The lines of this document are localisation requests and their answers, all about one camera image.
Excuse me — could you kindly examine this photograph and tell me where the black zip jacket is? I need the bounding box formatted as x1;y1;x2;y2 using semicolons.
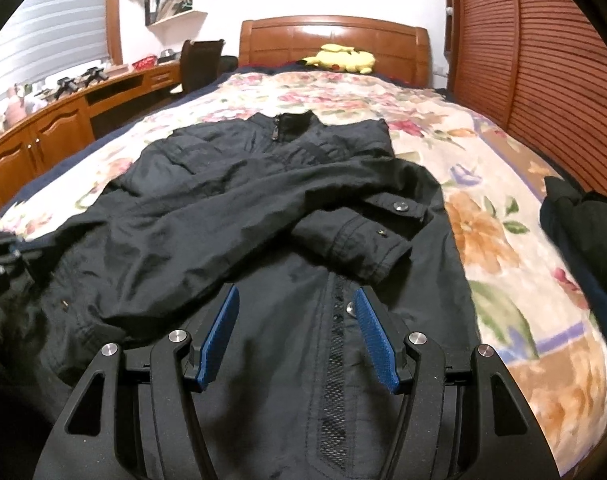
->
0;109;484;480

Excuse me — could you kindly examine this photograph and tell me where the grey window blind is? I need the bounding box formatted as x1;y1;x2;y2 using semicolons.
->
0;0;109;111

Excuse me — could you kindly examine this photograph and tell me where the yellow plush toy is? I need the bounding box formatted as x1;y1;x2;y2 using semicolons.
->
298;44;375;75

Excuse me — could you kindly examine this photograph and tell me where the wooden bed headboard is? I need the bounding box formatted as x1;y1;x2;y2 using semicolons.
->
240;15;431;88

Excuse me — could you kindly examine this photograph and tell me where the dark chair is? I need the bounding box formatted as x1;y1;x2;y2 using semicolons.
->
171;39;225;96

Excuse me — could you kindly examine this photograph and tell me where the wooden louvred wardrobe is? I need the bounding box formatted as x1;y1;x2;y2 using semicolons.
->
443;0;607;206

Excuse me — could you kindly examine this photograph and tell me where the wooden window frame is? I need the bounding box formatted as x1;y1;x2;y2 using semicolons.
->
106;0;125;63

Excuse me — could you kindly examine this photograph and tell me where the dark clothes pile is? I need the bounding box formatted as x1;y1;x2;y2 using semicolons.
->
539;176;607;356

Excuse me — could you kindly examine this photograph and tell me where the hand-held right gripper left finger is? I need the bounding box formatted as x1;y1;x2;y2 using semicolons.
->
34;284;242;480

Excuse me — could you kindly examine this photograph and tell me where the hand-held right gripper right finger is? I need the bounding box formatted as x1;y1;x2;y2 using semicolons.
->
352;287;564;480

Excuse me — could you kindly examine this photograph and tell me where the wooden desk cabinet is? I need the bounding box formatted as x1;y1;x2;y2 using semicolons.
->
0;62;182;231

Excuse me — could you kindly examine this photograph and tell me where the floral blanket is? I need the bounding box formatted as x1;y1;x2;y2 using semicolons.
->
0;71;607;478

